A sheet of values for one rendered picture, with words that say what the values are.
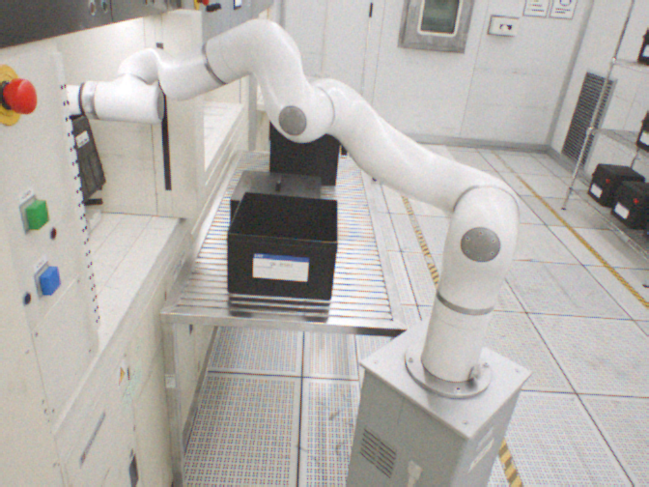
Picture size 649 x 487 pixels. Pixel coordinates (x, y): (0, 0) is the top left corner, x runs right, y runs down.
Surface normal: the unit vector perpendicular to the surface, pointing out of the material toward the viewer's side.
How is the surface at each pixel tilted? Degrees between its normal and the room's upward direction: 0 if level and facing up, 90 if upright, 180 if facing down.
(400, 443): 90
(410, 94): 90
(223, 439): 0
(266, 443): 0
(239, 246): 90
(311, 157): 90
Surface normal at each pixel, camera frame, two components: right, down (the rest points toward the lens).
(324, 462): 0.09, -0.88
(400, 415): -0.69, 0.28
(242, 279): -0.02, 0.47
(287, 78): -0.42, -0.40
